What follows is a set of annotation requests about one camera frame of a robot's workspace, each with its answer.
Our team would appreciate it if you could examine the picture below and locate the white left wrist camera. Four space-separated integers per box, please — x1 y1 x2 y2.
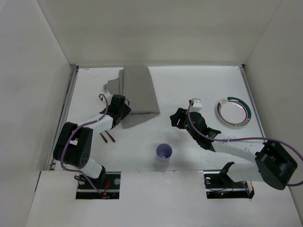
101 91 113 104

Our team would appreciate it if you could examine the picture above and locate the grey cloth placemat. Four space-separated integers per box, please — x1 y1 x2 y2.
103 65 160 129

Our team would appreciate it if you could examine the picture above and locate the left aluminium table rail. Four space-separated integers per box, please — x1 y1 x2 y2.
46 64 79 170

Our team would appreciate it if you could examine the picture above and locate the brown wooden spoon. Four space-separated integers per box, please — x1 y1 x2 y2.
105 131 116 143

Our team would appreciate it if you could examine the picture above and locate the purple plastic cup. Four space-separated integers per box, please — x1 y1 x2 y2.
156 143 172 162

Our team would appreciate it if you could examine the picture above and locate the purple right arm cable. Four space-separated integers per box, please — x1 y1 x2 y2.
186 100 303 187

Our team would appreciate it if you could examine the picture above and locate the white front cover board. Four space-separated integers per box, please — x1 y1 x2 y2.
27 171 301 227

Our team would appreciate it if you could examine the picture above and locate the brown wooden fork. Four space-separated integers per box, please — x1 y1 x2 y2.
100 133 108 143

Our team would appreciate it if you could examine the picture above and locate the right aluminium table rail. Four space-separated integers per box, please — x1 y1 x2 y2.
239 63 276 169

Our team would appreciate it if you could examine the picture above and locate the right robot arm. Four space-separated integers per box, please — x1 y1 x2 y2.
170 108 298 190

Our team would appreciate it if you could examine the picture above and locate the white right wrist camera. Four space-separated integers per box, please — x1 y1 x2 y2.
189 98 203 113

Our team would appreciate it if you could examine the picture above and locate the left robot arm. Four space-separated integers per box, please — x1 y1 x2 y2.
53 94 131 192

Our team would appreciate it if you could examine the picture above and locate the aluminium table rail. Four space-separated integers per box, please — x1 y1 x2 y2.
239 63 276 169
46 64 79 170

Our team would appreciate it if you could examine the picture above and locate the white plate green rim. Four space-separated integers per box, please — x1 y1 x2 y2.
215 96 252 127

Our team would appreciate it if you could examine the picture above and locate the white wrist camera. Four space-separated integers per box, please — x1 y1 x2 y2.
101 91 113 104
189 98 203 113

